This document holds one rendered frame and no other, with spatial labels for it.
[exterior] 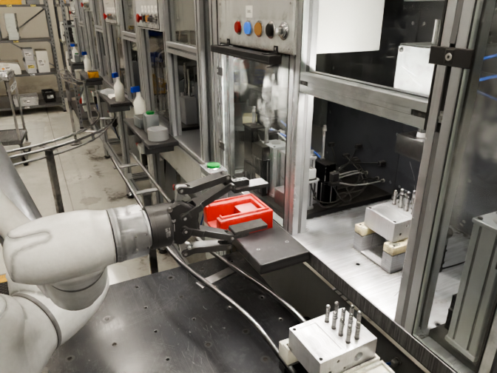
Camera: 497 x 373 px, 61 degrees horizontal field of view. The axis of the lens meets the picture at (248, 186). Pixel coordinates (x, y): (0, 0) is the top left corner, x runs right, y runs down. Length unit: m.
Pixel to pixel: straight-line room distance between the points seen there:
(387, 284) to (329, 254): 0.16
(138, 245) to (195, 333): 0.53
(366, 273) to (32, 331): 0.71
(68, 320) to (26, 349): 0.11
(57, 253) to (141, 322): 0.60
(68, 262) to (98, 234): 0.06
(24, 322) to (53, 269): 0.30
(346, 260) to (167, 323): 0.51
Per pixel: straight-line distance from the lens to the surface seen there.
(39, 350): 1.00
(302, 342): 0.80
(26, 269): 0.70
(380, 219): 1.03
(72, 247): 0.68
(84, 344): 1.22
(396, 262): 1.03
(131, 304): 1.31
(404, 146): 1.02
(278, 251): 1.07
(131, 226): 0.70
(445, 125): 0.71
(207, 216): 1.18
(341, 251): 1.09
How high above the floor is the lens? 1.47
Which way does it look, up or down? 23 degrees down
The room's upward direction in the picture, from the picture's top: straight up
